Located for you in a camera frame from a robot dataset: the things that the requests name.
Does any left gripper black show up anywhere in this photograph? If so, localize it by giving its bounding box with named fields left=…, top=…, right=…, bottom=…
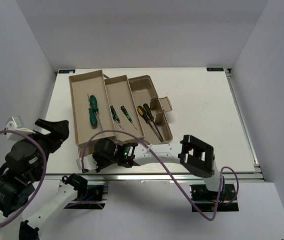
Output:
left=24, top=117, right=70, bottom=180

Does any large green handle screwdriver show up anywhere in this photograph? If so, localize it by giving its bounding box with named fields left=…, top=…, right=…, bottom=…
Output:
left=88, top=107, right=98, bottom=129

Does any small black green precision screwdriver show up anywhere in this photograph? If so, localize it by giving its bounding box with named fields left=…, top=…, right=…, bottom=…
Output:
left=110, top=105, right=124, bottom=130

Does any green handle long screwdriver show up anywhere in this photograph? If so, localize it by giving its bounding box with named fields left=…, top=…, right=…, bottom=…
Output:
left=88, top=94, right=103, bottom=129

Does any short black green precision screwdriver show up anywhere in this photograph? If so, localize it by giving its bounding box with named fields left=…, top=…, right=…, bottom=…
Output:
left=120, top=105, right=137, bottom=130

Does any beige cantilever toolbox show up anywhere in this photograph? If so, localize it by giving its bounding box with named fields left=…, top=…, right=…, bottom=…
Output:
left=69, top=70, right=173, bottom=156

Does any yellow black handle file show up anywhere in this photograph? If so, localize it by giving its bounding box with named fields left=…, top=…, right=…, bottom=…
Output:
left=137, top=105, right=161, bottom=141

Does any yellow black long screwdriver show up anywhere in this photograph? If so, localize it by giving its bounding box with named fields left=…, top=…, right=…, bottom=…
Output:
left=143, top=103, right=164, bottom=142

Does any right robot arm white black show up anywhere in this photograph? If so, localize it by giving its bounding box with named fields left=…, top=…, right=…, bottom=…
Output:
left=91, top=135, right=226, bottom=200

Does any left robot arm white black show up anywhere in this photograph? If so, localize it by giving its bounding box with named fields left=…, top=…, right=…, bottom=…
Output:
left=0, top=118, right=88, bottom=240

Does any blue label sticker left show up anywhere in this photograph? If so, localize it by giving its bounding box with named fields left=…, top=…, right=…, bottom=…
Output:
left=58, top=69, right=75, bottom=74

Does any blue label sticker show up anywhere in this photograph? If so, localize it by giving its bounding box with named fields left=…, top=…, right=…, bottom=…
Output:
left=58, top=69, right=75, bottom=74
left=206, top=67, right=224, bottom=72

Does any blue label sticker right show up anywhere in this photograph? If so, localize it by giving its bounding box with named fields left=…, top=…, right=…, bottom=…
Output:
left=206, top=67, right=224, bottom=72

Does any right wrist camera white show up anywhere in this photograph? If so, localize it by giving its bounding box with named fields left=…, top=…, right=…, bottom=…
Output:
left=76, top=154, right=97, bottom=174

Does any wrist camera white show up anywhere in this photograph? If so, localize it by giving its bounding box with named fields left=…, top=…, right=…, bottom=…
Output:
left=76, top=154, right=97, bottom=174
left=0, top=116, right=35, bottom=142

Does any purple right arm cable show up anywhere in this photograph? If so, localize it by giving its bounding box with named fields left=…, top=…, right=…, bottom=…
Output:
left=80, top=129, right=240, bottom=222

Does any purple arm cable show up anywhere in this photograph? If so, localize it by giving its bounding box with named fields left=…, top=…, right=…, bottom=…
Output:
left=80, top=129, right=240, bottom=222
left=0, top=129, right=103, bottom=233

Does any aluminium front rail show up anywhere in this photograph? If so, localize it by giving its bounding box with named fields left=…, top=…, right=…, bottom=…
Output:
left=44, top=172, right=266, bottom=183

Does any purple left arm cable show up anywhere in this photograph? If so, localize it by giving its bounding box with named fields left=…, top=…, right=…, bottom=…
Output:
left=0, top=129, right=103, bottom=233

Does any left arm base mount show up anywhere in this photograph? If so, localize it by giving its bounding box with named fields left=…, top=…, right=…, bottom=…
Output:
left=64, top=184, right=108, bottom=210

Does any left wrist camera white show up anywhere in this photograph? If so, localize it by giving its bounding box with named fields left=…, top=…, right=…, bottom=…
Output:
left=0, top=116, right=35, bottom=142

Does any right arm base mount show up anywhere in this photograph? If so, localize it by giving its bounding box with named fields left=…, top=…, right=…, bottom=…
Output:
left=190, top=184, right=239, bottom=213

